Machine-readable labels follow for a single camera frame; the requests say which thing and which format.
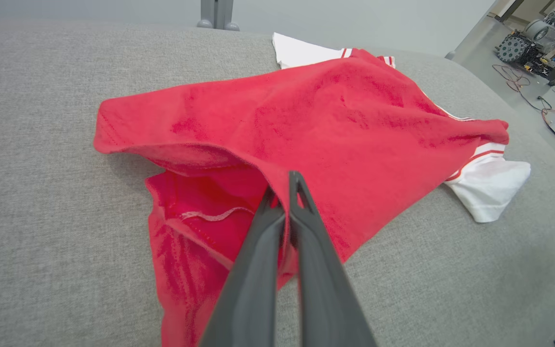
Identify grey fabric sofa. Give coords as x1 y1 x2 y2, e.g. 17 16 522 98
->
0 17 555 347

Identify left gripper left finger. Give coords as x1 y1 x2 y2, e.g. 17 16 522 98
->
200 187 286 347

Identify red floor cable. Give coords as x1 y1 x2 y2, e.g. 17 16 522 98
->
492 64 555 167

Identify grey partition post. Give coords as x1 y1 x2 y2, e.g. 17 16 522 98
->
216 0 240 32
196 0 217 29

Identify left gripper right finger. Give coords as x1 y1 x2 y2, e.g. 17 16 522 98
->
289 171 377 347

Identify red jersey shirt white sleeves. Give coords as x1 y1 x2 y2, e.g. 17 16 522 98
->
93 32 531 347

